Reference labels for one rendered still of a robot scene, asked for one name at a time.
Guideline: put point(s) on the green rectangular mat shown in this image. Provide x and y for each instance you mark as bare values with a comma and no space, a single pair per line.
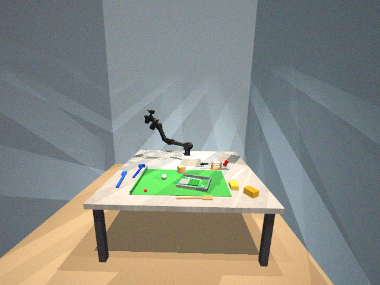
153,182

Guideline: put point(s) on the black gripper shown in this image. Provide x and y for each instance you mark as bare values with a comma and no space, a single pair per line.
151,112

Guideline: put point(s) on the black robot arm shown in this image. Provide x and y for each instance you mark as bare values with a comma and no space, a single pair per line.
187,145

